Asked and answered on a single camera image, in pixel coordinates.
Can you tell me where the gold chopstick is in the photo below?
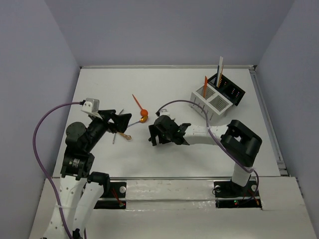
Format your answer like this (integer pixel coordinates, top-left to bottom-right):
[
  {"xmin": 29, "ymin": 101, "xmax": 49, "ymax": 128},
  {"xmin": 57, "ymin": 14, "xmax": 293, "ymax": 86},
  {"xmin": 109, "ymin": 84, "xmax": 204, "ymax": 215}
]
[{"xmin": 216, "ymin": 65, "xmax": 224, "ymax": 88}]

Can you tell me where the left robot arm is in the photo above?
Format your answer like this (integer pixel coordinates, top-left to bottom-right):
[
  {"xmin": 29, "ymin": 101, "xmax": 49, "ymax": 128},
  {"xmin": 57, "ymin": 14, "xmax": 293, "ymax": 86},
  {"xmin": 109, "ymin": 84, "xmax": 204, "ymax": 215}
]
[{"xmin": 43, "ymin": 110, "xmax": 132, "ymax": 239}]

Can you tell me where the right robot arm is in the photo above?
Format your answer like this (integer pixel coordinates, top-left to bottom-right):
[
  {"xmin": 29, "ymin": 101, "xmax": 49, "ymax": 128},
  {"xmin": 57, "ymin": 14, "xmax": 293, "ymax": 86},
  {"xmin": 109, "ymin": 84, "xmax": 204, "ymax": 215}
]
[{"xmin": 149, "ymin": 115, "xmax": 262, "ymax": 195}]

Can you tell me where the gold metal fork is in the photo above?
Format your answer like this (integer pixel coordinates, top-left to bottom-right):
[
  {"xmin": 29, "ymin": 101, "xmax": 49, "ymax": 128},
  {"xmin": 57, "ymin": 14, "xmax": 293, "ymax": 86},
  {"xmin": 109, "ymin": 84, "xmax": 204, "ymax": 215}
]
[{"xmin": 119, "ymin": 132, "xmax": 132, "ymax": 140}]

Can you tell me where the gold metal spoon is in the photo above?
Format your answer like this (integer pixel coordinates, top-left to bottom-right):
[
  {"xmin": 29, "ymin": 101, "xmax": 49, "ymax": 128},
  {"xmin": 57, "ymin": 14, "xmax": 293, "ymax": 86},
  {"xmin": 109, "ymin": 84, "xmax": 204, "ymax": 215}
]
[{"xmin": 128, "ymin": 116, "xmax": 149, "ymax": 127}]

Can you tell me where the orange plastic spoon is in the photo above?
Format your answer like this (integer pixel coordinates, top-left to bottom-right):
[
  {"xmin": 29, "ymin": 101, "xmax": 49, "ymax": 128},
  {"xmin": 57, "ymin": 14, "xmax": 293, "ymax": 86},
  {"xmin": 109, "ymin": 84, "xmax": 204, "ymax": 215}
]
[{"xmin": 132, "ymin": 94, "xmax": 149, "ymax": 117}]

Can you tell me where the white utensil container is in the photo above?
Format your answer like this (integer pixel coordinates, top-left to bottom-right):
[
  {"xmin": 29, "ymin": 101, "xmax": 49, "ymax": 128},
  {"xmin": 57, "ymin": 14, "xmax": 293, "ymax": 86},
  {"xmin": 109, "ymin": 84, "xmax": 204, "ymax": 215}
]
[{"xmin": 190, "ymin": 86, "xmax": 233, "ymax": 125}]

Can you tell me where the black utensil container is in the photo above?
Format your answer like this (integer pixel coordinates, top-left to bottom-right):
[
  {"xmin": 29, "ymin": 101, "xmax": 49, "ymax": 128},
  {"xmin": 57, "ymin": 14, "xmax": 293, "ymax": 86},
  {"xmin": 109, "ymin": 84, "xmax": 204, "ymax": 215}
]
[{"xmin": 208, "ymin": 74, "xmax": 245, "ymax": 106}]

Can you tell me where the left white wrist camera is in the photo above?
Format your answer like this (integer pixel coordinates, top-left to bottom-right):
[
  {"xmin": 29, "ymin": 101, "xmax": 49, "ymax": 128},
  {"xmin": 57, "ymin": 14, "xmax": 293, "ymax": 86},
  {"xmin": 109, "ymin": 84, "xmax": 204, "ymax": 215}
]
[{"xmin": 81, "ymin": 98, "xmax": 100, "ymax": 115}]

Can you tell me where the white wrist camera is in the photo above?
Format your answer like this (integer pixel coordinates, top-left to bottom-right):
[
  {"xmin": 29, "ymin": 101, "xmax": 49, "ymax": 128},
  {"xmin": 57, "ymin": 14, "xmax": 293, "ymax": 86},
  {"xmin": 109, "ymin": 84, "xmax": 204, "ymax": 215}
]
[
  {"xmin": 156, "ymin": 109, "xmax": 170, "ymax": 117},
  {"xmin": 81, "ymin": 98, "xmax": 100, "ymax": 115}
]

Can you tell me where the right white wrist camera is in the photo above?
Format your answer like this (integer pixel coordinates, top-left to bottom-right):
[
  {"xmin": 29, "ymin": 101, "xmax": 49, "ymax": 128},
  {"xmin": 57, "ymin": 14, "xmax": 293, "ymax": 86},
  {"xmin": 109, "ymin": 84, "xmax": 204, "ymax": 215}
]
[{"xmin": 156, "ymin": 109, "xmax": 170, "ymax": 117}]

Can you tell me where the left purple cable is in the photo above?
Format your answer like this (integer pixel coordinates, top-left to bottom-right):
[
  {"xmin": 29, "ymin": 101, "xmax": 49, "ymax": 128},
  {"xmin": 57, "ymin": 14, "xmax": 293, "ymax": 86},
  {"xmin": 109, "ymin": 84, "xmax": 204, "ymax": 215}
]
[{"xmin": 32, "ymin": 101, "xmax": 85, "ymax": 239}]

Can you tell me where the purple cable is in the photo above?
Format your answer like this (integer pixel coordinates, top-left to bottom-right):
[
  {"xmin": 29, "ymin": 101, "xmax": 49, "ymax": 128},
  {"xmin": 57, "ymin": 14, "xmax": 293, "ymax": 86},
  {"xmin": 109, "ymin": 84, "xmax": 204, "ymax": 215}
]
[
  {"xmin": 157, "ymin": 100, "xmax": 260, "ymax": 207},
  {"xmin": 32, "ymin": 101, "xmax": 85, "ymax": 239}
]

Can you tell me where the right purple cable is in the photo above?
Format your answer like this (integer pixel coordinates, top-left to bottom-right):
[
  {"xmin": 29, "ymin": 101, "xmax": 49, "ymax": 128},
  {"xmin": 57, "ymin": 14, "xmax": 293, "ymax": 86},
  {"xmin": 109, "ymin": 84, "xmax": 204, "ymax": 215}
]
[{"xmin": 157, "ymin": 100, "xmax": 260, "ymax": 207}]

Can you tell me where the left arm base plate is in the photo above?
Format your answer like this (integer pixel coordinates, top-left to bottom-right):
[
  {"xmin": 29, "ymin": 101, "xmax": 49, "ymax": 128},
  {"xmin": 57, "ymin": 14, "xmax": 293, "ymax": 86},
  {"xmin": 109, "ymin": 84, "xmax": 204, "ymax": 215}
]
[{"xmin": 94, "ymin": 181, "xmax": 127, "ymax": 210}]

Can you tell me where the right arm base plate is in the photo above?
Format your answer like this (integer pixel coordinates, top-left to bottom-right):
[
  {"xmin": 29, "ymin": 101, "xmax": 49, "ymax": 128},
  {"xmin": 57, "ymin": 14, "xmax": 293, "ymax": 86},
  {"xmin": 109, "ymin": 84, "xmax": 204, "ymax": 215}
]
[{"xmin": 212, "ymin": 180, "xmax": 262, "ymax": 209}]

